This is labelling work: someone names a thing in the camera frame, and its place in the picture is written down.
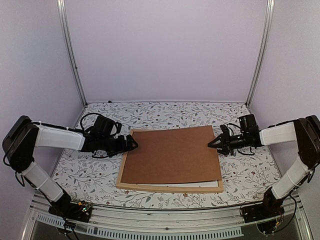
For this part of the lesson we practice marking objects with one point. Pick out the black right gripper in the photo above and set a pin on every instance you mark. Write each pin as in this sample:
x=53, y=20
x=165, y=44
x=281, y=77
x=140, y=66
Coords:
x=225, y=144

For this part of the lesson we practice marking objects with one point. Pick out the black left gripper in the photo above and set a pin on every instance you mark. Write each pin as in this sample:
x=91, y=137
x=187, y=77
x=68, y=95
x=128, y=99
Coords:
x=122, y=147

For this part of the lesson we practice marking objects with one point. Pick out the brown backing board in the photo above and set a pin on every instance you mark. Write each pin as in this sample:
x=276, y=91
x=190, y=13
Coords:
x=172, y=155

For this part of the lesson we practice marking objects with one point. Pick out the red forest landscape photo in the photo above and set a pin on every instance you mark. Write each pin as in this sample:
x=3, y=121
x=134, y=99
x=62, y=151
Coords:
x=210, y=184

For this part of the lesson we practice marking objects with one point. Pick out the light wooden picture frame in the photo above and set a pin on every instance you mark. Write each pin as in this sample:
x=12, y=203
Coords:
x=165, y=188

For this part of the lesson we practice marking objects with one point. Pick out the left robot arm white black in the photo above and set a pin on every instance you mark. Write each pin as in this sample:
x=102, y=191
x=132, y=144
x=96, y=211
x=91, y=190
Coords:
x=27, y=136

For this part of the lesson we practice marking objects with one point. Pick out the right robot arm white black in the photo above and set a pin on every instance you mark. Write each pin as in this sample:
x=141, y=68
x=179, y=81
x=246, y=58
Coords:
x=299, y=138

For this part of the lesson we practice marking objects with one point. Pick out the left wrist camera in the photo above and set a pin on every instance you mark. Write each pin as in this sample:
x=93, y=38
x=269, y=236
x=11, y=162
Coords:
x=106, y=127

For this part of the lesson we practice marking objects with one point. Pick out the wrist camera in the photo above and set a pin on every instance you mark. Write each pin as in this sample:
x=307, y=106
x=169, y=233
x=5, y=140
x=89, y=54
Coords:
x=247, y=125
x=106, y=127

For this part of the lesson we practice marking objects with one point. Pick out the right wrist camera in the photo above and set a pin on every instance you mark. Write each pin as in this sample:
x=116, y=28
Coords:
x=247, y=125

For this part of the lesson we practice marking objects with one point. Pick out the aluminium front rail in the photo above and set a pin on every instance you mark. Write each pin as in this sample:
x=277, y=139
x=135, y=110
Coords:
x=123, y=223

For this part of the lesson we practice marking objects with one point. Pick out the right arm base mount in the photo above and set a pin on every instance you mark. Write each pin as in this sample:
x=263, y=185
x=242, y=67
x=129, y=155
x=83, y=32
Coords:
x=269, y=208

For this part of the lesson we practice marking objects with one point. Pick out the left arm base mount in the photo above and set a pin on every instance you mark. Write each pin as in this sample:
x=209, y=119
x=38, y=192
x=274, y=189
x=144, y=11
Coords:
x=65, y=208

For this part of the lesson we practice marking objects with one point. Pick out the right aluminium corner post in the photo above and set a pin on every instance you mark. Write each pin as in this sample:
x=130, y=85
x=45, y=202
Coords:
x=262, y=50

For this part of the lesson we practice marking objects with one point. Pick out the aluminium corner post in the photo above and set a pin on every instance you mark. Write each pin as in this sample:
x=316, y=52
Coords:
x=61, y=7
x=262, y=50

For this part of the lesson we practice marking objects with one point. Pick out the left aluminium corner post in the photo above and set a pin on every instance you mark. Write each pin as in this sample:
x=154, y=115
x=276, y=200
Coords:
x=61, y=7

